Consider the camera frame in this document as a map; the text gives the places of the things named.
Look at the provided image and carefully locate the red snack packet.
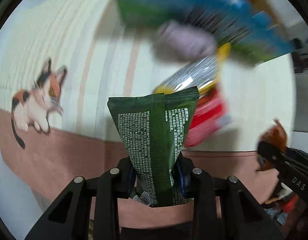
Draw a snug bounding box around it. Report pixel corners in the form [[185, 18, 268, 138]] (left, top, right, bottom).
[[184, 87, 232, 147]]

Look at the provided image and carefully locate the dark green snack bag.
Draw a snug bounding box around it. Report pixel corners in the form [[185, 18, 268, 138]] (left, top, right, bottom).
[[107, 87, 199, 207]]

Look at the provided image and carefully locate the silver yellow scrubber pack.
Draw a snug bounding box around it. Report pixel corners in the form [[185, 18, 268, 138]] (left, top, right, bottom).
[[154, 42, 231, 96]]

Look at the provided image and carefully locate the purple cloth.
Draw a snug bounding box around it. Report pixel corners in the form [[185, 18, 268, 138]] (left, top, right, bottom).
[[157, 21, 217, 61]]

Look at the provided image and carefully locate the right hand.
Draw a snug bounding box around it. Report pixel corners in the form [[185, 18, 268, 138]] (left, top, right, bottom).
[[263, 189, 307, 233]]

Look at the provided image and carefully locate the cardboard box with blue print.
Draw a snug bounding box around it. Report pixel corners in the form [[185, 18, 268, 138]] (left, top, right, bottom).
[[117, 0, 295, 62]]

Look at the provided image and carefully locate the cat striped floor mat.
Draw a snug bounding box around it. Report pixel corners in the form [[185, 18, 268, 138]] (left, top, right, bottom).
[[0, 0, 296, 240]]

